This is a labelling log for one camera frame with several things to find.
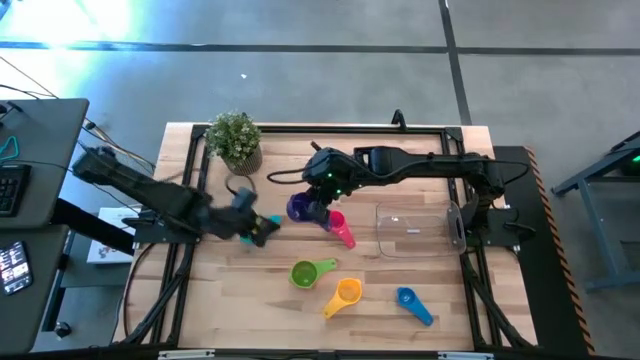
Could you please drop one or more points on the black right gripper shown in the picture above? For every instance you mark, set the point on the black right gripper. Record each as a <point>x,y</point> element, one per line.
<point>320,202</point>

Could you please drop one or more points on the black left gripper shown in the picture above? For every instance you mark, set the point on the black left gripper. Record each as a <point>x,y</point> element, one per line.
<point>227,220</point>

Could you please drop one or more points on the teal plastic measuring cup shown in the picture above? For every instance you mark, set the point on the teal plastic measuring cup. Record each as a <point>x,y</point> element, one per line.
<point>276,219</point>

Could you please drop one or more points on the red plastic measuring cup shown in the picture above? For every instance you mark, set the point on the red plastic measuring cup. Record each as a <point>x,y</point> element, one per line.
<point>342,230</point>

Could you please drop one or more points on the purple plastic measuring cup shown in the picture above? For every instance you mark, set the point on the purple plastic measuring cup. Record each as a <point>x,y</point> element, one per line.
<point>299,207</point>

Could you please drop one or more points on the green plastic measuring cup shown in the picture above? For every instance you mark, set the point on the green plastic measuring cup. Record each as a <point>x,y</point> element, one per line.
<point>305,274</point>

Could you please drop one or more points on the blue plastic measuring cup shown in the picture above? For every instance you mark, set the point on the blue plastic measuring cup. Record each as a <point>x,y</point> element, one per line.
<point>415,305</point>

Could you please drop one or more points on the clear plastic basket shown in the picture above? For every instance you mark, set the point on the clear plastic basket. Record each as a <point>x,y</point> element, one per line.
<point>457,230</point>

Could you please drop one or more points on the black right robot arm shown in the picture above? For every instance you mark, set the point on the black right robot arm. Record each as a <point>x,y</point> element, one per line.
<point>425,162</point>

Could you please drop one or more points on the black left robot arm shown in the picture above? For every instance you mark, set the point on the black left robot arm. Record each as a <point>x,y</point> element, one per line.
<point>150,192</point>

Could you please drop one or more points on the potted plant in striped pot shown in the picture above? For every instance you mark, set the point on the potted plant in striped pot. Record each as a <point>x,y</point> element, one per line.
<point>232,135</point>

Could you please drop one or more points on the white paper booklet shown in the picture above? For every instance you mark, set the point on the white paper booklet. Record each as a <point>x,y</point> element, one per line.
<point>112,235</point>

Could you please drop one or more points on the black diagonal support beam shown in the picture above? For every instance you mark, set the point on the black diagonal support beam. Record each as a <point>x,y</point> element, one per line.
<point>95,227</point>

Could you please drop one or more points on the black round knob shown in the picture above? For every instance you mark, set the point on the black round knob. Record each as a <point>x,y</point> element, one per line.
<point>62,330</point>

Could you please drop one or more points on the grey side desk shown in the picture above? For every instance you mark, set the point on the grey side desk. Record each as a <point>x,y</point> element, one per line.
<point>50,150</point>
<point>40,300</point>

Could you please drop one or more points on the black hazard-striped floor mat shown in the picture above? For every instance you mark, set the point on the black hazard-striped floor mat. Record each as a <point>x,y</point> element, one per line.
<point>550,250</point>

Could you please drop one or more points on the black smartphone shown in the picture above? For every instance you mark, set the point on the black smartphone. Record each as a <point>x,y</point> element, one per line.
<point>14,267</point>

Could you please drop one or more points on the black keyboard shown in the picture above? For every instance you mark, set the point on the black keyboard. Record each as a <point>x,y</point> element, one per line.
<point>12,190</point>

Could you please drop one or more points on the blue-grey metal cart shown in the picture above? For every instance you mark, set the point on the blue-grey metal cart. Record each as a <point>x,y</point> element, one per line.
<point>600,225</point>

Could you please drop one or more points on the black table frame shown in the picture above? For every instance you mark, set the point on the black table frame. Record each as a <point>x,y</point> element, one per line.
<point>320,129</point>

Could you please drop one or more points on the black frame bracket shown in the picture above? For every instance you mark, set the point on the black frame bracket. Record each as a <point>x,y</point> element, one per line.
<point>398,120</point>

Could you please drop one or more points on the white table edge bracket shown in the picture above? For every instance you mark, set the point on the white table edge bracket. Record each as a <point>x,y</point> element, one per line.
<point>465,355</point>
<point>185,354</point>

